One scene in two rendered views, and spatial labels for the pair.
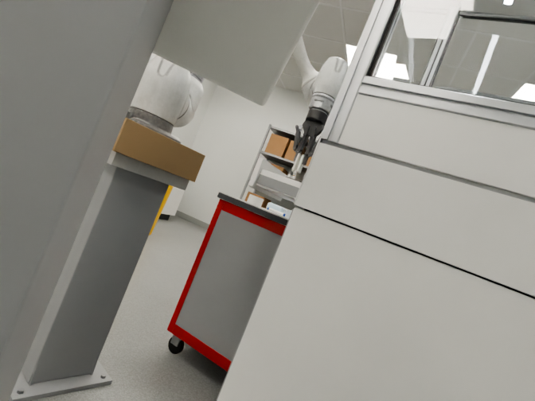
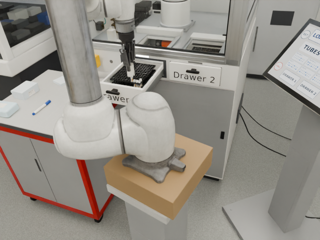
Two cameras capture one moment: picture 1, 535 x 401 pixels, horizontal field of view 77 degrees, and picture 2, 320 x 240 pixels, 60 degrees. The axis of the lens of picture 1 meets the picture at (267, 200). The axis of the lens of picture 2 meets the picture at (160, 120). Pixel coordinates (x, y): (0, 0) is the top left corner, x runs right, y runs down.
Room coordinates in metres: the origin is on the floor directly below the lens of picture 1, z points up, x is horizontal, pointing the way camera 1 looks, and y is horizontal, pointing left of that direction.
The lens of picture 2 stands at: (1.16, 1.22, 1.60)
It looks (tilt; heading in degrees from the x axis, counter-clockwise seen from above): 37 degrees down; 267
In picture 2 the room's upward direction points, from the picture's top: 3 degrees counter-clockwise
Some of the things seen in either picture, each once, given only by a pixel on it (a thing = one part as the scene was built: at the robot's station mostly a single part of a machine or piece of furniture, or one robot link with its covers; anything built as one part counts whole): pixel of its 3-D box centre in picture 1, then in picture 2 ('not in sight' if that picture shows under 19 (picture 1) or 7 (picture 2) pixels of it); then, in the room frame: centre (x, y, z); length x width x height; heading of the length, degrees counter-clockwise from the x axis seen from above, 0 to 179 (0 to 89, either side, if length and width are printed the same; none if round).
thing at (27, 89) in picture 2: not in sight; (25, 90); (1.88, -0.25, 0.79); 0.13 x 0.09 x 0.05; 64
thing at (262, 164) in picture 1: (271, 181); (117, 94); (1.31, 0.01, 0.87); 0.29 x 0.02 x 0.11; 155
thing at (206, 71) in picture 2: not in sight; (194, 74); (0.89, -0.14, 0.87); 0.29 x 0.02 x 0.11; 155
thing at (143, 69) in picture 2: not in sight; (134, 76); (1.23, -0.17, 0.87); 0.22 x 0.18 x 0.06; 65
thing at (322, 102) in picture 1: (321, 106); (125, 24); (1.24, -0.05, 1.20); 0.09 x 0.09 x 0.06
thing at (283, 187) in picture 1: (318, 201); (135, 76); (1.22, -0.17, 0.86); 0.40 x 0.26 x 0.06; 65
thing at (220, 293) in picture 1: (268, 292); (73, 146); (1.68, -0.18, 0.38); 0.62 x 0.58 x 0.76; 155
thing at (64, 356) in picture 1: (92, 261); (159, 228); (1.15, 0.48, 0.38); 0.30 x 0.30 x 0.76; 52
